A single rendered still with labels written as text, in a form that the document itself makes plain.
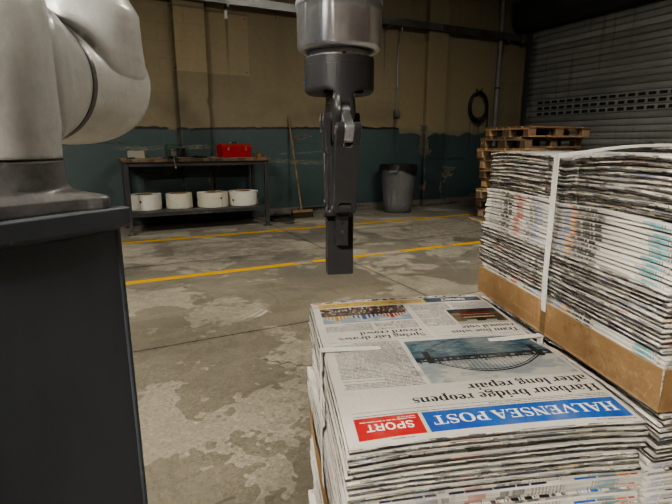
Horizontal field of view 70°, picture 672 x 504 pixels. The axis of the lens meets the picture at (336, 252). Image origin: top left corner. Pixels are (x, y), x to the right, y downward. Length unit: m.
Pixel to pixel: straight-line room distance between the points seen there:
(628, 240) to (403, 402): 0.27
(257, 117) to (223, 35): 1.14
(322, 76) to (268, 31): 6.91
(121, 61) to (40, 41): 0.16
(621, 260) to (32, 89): 0.61
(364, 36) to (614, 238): 0.32
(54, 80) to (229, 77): 6.55
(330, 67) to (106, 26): 0.35
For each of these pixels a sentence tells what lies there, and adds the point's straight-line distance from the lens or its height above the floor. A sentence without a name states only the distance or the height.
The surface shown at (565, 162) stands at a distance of 0.63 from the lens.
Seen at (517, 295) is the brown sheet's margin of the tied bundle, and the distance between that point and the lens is 0.71.
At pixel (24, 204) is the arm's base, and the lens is 0.57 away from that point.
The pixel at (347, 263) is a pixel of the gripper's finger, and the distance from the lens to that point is 0.55.
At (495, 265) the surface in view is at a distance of 0.76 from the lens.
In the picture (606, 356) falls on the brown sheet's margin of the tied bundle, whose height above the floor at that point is 0.86.
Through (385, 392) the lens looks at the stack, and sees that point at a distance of 0.50.
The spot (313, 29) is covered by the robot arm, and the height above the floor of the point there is 1.18.
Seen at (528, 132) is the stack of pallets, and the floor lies 1.22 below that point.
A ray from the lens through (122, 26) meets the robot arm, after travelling 0.77.
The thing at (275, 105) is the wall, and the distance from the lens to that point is 7.30.
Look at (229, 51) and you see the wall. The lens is 7.20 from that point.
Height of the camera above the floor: 1.07
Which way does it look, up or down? 13 degrees down
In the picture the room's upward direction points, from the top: straight up
